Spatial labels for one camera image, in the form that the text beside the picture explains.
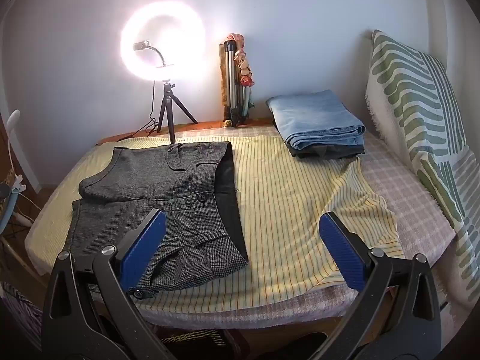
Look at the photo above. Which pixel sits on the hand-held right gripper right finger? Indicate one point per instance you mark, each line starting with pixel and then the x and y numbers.
pixel 341 251

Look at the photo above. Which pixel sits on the black tripod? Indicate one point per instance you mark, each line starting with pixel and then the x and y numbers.
pixel 168 101

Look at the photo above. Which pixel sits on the folded dark pants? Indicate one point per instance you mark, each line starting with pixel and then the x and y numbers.
pixel 337 153

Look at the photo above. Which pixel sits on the folded silver tripod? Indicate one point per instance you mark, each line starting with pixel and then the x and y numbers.
pixel 230 82

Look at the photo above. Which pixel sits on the purple patterned cloth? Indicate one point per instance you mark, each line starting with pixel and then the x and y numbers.
pixel 18 307

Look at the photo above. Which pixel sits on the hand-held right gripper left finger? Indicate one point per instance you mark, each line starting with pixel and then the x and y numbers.
pixel 144 251

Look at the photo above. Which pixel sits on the folded blue jeans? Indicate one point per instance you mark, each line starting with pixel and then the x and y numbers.
pixel 315 116

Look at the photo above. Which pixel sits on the wooden bed frame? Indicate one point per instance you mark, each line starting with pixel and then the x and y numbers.
pixel 210 124

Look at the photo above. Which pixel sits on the patterned orange scarf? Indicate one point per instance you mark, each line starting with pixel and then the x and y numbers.
pixel 242 62

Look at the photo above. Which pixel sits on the grey checked pants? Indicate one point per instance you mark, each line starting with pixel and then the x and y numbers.
pixel 180 195

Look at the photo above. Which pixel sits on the green patterned pillow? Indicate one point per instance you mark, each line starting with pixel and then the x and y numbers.
pixel 423 93

